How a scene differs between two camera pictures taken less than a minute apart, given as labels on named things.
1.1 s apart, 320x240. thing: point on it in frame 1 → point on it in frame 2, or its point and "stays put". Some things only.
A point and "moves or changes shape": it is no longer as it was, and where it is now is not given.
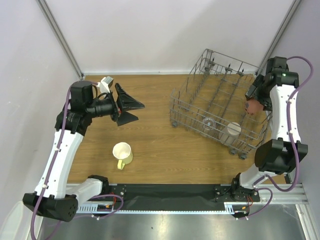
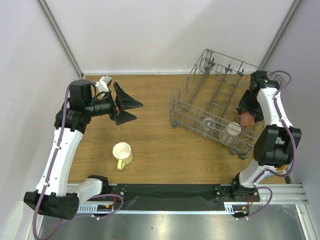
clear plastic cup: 208,127 stays put
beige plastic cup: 228,135 stays put
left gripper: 126,102 stays put
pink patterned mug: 253,106 moves or changes shape
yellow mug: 123,152 stays put
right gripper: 253,88 → 249,107
